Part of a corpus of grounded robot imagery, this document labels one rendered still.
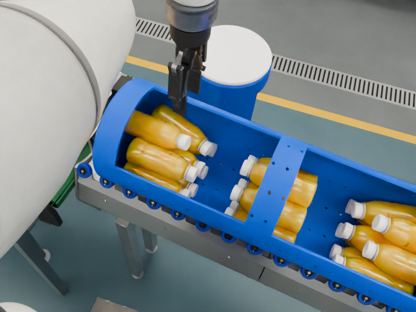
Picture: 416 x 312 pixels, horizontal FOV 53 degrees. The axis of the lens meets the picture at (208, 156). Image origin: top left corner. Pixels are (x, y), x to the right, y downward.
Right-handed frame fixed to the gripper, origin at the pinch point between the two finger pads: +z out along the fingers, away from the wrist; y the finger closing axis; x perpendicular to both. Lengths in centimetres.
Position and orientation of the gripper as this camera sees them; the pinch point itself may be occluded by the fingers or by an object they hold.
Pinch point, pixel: (186, 93)
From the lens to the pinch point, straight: 91.5
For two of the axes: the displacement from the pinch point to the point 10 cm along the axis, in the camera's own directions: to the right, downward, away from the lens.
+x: -9.1, -3.9, 1.6
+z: -0.8, 5.2, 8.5
